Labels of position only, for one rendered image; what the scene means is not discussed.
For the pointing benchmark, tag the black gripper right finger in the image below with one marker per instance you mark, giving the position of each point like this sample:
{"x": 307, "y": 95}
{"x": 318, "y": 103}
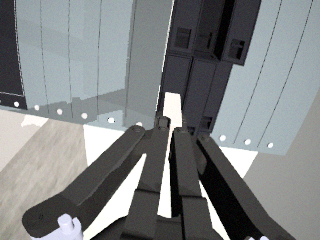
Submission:
{"x": 240, "y": 212}

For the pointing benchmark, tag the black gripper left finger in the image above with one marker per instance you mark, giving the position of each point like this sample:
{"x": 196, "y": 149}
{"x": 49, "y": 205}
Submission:
{"x": 66, "y": 215}

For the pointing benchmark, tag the dark grey server rack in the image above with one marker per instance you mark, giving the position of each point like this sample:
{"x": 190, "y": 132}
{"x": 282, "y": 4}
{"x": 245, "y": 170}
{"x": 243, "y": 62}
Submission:
{"x": 99, "y": 63}

